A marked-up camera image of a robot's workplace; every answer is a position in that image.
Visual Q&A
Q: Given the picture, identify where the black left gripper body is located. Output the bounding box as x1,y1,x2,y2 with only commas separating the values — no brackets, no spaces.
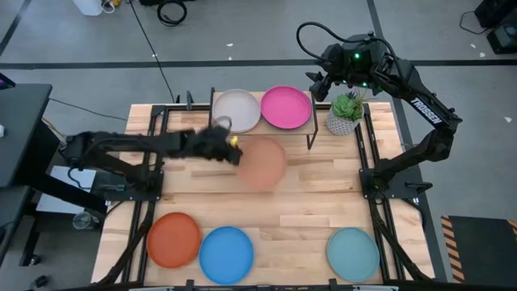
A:
189,125,239,162

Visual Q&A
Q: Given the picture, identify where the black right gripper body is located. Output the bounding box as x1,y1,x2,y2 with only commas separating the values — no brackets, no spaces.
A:
321,43,352,88

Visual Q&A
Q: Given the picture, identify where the salmon peach plate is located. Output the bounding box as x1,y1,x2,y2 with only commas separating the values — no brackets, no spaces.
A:
236,136,288,193

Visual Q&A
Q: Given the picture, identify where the pink plate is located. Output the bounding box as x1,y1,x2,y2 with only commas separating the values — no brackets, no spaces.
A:
260,85,313,130

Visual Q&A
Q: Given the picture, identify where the grey beige plate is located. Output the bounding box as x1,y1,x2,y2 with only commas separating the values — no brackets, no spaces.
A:
212,88,262,134

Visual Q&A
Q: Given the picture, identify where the blue plate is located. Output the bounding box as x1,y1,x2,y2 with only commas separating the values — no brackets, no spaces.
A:
198,225,255,286

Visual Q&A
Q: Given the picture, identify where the orange red plate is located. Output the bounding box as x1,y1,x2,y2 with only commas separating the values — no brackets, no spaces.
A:
145,211,203,270

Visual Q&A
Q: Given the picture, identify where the succulent in patterned white pot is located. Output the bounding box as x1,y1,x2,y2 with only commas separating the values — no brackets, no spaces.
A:
325,89,367,137

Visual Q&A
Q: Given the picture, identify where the clear glass jar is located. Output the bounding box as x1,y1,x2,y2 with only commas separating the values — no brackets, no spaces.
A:
72,210,98,231

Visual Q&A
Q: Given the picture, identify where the teal plate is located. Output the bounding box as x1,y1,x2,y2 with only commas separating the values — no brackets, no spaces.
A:
326,226,381,283

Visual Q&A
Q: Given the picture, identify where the white board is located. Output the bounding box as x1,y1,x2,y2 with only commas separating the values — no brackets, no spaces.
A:
35,165,98,215

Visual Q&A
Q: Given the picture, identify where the black equipment box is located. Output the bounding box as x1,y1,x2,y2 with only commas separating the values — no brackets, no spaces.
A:
474,0,517,56

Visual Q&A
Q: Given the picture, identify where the white cylindrical container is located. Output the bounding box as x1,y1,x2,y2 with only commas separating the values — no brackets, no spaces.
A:
72,0,105,17

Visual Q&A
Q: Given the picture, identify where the black desk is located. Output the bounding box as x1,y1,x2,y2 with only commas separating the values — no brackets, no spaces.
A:
0,82,108,268

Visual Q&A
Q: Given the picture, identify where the black hazard striped mat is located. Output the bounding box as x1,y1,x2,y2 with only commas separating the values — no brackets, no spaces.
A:
439,215,517,284

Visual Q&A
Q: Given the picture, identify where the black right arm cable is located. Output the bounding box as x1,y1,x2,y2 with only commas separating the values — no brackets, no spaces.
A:
296,21,367,64

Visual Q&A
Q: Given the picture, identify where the wooden shelf black metal frame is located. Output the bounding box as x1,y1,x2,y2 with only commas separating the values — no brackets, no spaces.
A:
208,86,320,151

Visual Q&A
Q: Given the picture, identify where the black table rig frame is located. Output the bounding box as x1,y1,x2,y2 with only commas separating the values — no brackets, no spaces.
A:
92,91,437,291

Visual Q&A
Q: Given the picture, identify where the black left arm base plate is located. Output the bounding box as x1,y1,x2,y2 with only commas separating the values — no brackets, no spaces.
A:
90,169,165,202

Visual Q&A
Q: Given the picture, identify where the long black floor cable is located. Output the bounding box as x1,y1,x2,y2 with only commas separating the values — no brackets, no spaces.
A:
128,0,179,103

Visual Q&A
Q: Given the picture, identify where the thin black floor cable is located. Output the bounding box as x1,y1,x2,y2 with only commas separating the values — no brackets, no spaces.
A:
48,98,128,122

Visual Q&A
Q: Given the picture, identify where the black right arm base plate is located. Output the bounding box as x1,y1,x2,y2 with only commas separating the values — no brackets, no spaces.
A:
359,167,433,200

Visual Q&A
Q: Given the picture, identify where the coiled black floor cable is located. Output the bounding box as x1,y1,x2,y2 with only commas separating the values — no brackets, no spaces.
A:
156,0,188,27

